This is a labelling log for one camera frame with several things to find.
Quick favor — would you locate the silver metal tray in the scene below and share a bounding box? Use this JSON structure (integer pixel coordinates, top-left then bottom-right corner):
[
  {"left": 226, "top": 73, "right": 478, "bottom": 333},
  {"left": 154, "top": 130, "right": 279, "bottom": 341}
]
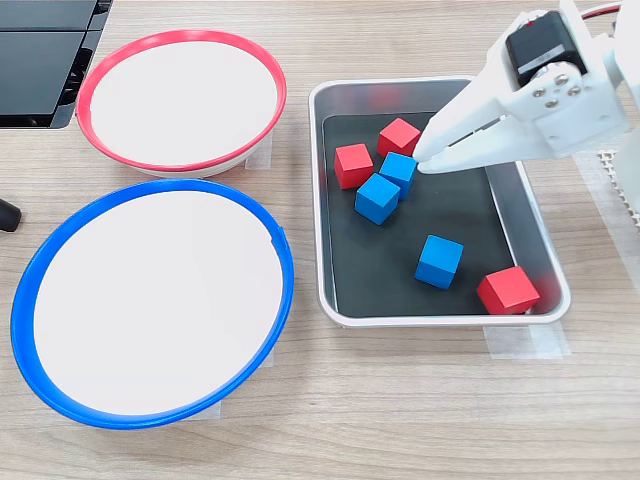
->
[{"left": 308, "top": 75, "right": 572, "bottom": 330}]

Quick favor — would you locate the black flat device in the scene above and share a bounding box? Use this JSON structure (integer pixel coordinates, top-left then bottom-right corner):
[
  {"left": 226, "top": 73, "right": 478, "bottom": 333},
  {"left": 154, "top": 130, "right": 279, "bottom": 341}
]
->
[{"left": 0, "top": 0, "right": 114, "bottom": 130}]

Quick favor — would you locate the red wooden cube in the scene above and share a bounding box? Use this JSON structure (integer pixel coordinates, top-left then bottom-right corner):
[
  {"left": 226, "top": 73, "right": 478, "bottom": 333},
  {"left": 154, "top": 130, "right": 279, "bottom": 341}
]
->
[
  {"left": 333, "top": 143, "right": 375, "bottom": 190},
  {"left": 475, "top": 265, "right": 542, "bottom": 316},
  {"left": 376, "top": 117, "right": 422, "bottom": 159}
]

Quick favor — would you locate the small black rounded object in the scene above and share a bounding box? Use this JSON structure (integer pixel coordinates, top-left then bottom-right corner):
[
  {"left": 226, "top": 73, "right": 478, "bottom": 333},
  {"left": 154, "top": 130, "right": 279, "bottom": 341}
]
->
[{"left": 0, "top": 197, "right": 23, "bottom": 233}]

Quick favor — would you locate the white mesh mat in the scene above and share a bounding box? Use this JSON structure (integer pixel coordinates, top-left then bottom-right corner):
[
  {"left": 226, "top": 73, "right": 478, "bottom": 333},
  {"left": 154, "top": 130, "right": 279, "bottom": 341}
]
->
[{"left": 597, "top": 149, "right": 640, "bottom": 232}]

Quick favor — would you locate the white dish with blue rim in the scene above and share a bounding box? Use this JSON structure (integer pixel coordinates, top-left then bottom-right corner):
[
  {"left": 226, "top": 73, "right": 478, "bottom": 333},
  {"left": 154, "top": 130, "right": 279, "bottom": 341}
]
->
[{"left": 9, "top": 178, "right": 296, "bottom": 431}]

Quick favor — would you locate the red and white cable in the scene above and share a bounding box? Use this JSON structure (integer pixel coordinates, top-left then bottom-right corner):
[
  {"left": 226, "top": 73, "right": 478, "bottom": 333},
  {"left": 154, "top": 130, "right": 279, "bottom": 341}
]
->
[{"left": 577, "top": 2, "right": 624, "bottom": 24}]

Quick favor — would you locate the blue wooden cube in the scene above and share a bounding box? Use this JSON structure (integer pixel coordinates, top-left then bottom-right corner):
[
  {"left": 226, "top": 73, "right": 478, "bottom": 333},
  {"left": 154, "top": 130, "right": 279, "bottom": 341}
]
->
[
  {"left": 353, "top": 172, "right": 402, "bottom": 226},
  {"left": 378, "top": 152, "right": 419, "bottom": 201},
  {"left": 413, "top": 234, "right": 465, "bottom": 290}
]

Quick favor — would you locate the black tray liner mat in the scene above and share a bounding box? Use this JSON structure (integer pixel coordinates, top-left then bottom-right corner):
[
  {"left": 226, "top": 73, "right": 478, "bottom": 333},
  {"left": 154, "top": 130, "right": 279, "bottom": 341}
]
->
[{"left": 322, "top": 110, "right": 519, "bottom": 319}]

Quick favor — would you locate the white dish with red rim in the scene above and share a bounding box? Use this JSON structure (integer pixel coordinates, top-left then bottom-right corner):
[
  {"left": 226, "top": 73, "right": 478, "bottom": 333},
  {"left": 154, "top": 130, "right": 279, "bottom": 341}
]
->
[{"left": 75, "top": 28, "right": 289, "bottom": 179}]

